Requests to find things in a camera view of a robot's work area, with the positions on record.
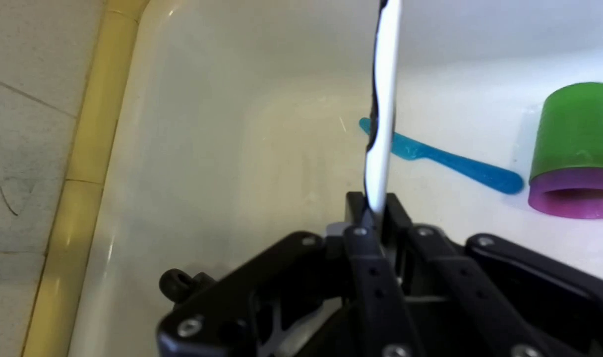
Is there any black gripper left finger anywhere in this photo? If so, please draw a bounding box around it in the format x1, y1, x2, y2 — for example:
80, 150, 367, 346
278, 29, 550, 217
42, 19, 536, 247
157, 191, 423, 357

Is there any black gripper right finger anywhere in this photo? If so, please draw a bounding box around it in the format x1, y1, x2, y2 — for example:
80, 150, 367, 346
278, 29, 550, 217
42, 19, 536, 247
383, 193, 603, 357

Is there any blue plastic utensil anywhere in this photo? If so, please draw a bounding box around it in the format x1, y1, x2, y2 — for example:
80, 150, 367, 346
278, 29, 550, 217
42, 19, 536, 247
357, 116, 528, 197

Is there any green and purple cup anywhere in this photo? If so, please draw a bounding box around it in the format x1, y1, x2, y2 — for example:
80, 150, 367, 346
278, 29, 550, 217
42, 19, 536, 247
526, 80, 603, 223

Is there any white ceramic sink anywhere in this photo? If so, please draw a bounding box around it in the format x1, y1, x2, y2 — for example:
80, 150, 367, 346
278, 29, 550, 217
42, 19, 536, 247
70, 0, 603, 357

